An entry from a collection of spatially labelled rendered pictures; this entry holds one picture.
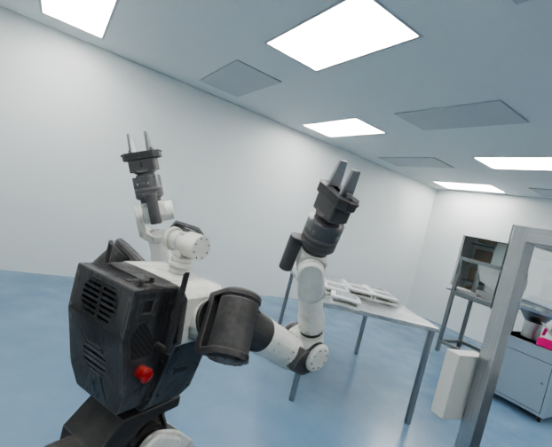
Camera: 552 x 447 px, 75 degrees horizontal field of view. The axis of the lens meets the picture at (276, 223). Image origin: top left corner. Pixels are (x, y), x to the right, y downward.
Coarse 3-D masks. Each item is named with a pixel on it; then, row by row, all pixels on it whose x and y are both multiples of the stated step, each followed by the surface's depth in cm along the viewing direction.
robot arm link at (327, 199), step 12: (324, 180) 84; (324, 192) 81; (336, 192) 78; (324, 204) 81; (336, 204) 76; (348, 204) 75; (312, 216) 83; (324, 216) 80; (336, 216) 78; (348, 216) 80; (312, 228) 81; (324, 228) 80; (336, 228) 82; (324, 240) 81; (336, 240) 83
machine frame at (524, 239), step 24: (528, 240) 134; (504, 264) 140; (528, 264) 137; (504, 288) 139; (504, 312) 137; (504, 336) 137; (480, 360) 141; (480, 384) 139; (480, 408) 137; (480, 432) 139
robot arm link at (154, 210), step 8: (136, 192) 114; (144, 192) 113; (152, 192) 113; (160, 192) 115; (144, 200) 114; (152, 200) 111; (160, 200) 117; (168, 200) 119; (144, 208) 114; (152, 208) 111; (160, 208) 116; (168, 208) 117; (144, 216) 114; (152, 216) 112; (160, 216) 113; (168, 216) 117
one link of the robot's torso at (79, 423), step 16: (96, 400) 85; (176, 400) 93; (80, 416) 82; (96, 416) 82; (112, 416) 81; (128, 416) 82; (144, 416) 85; (160, 416) 96; (64, 432) 81; (80, 432) 79; (96, 432) 79; (112, 432) 78; (128, 432) 82
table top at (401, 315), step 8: (296, 272) 406; (296, 280) 373; (328, 296) 315; (328, 304) 288; (368, 304) 325; (376, 304) 334; (384, 304) 345; (400, 304) 368; (352, 312) 290; (360, 312) 291; (368, 312) 292; (376, 312) 299; (384, 312) 307; (392, 312) 316; (400, 312) 325; (408, 312) 335; (392, 320) 293; (400, 320) 294; (408, 320) 299; (416, 320) 307; (424, 320) 316; (424, 328) 296; (432, 328) 297
